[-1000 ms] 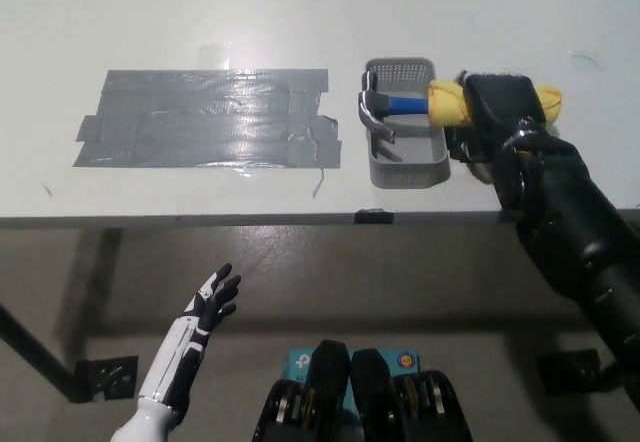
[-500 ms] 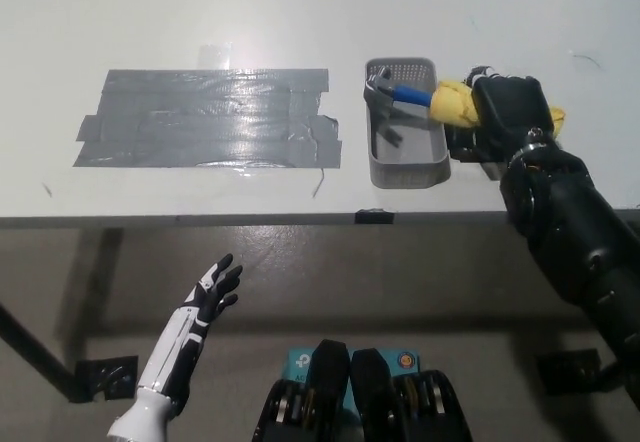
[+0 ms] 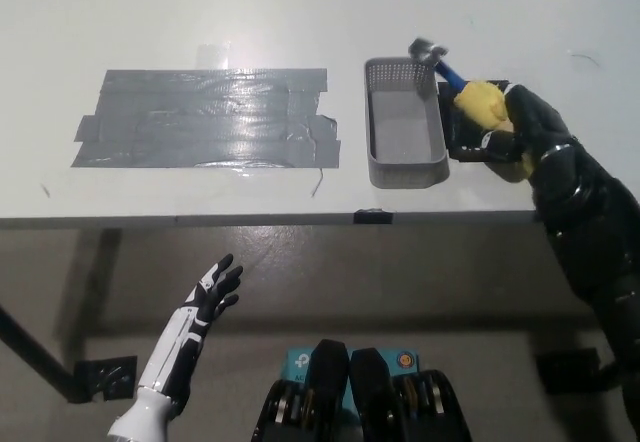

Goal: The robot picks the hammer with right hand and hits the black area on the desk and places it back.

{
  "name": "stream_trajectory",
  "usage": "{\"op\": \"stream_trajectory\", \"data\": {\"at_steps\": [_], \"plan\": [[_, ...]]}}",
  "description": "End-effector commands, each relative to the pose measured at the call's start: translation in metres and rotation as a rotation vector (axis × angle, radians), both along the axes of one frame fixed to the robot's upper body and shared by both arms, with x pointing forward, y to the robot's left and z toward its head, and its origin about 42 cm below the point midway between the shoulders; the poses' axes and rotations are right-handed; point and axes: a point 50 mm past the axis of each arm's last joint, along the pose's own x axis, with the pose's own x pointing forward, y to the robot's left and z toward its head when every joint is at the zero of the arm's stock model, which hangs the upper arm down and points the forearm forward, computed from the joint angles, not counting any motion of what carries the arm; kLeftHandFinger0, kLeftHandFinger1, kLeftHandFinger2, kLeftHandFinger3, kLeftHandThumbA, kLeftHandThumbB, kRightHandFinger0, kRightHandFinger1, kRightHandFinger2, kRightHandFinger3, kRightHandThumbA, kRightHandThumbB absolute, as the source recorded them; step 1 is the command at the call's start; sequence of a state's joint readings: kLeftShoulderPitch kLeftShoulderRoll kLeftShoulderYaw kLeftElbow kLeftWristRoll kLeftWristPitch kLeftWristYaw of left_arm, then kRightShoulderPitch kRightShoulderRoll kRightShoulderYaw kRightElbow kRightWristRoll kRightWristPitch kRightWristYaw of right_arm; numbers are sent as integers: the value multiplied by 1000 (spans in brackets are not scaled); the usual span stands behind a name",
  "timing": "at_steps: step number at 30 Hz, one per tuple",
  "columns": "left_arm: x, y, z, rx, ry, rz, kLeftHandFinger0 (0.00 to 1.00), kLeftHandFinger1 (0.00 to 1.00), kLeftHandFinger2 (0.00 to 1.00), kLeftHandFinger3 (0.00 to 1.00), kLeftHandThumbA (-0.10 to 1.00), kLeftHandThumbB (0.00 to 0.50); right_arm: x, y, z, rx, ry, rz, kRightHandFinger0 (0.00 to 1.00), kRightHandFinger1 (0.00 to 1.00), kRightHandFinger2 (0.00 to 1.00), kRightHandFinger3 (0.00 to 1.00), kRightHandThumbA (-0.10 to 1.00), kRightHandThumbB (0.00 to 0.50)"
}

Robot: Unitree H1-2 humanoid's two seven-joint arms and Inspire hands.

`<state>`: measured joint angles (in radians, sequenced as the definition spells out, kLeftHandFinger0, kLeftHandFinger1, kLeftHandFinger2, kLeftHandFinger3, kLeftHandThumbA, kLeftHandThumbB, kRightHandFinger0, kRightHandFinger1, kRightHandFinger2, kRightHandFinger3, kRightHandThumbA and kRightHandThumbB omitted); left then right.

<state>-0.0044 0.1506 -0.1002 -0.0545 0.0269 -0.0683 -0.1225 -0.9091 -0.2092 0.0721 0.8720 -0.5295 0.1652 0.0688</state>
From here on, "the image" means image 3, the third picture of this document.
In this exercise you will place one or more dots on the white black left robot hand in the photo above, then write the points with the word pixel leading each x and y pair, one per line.
pixel 175 342

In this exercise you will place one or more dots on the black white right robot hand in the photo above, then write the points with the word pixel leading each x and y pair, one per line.
pixel 535 122

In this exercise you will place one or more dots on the black tape patch on desk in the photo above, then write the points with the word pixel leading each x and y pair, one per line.
pixel 462 137

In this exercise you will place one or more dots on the black teal robot body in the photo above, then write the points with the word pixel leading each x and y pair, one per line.
pixel 365 402

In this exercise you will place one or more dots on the grey perforated plastic basket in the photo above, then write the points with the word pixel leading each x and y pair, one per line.
pixel 405 132

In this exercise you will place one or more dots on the black slanted table leg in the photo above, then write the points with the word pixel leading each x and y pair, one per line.
pixel 35 357
pixel 607 379

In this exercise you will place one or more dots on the small black tape strip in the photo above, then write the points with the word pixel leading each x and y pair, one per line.
pixel 372 217

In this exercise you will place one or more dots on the grey duct tape patch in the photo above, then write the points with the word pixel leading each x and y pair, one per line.
pixel 200 122

